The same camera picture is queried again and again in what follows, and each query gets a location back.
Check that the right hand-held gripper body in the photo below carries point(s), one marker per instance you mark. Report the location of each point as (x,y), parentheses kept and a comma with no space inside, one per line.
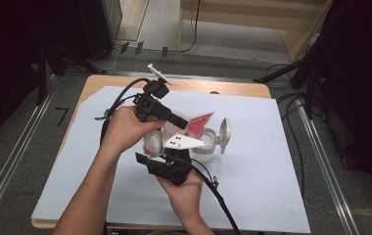
(174,169)

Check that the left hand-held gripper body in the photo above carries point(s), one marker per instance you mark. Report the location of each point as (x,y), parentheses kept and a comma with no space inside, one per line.
(149,104)

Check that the red and white refill pouch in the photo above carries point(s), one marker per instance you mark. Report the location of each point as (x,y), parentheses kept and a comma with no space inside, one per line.
(197,125)

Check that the person's right hand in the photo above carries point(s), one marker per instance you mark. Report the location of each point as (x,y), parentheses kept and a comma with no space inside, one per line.
(185,196)

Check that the person's left hand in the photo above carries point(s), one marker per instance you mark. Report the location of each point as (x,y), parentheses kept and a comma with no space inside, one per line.
(123,130)

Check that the black plug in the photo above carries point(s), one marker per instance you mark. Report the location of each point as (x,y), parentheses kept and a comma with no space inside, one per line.
(124,47)
(139,48)
(164,51)

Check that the white paper sheet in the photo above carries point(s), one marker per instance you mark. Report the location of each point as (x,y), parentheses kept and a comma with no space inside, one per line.
(255,163)

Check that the black cabinet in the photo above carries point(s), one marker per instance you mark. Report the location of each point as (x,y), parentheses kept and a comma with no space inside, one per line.
(99,26)

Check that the wooden shelf unit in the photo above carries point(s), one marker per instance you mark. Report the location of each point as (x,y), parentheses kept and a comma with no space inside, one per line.
(233,16)

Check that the black tripod stand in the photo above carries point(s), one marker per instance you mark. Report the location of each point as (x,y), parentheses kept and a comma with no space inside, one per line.
(309,81)

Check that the black curtain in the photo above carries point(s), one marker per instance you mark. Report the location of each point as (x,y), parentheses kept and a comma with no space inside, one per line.
(363,81)
(4,49)

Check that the metal floor rail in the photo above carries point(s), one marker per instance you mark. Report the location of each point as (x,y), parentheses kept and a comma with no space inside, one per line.
(11,160)
(324,166)

